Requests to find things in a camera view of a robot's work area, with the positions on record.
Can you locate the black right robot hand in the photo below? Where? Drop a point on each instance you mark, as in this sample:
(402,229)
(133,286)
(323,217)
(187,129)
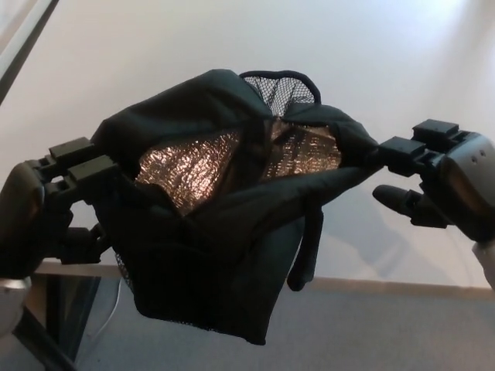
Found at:
(464,193)

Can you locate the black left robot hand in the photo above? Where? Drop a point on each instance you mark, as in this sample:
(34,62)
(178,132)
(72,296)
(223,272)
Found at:
(21,216)

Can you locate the black insulated lunch bag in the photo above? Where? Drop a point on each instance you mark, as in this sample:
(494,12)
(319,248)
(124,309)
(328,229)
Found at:
(216,239)

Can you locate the black metal desk frame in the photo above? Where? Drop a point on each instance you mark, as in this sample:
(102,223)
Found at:
(62,305)

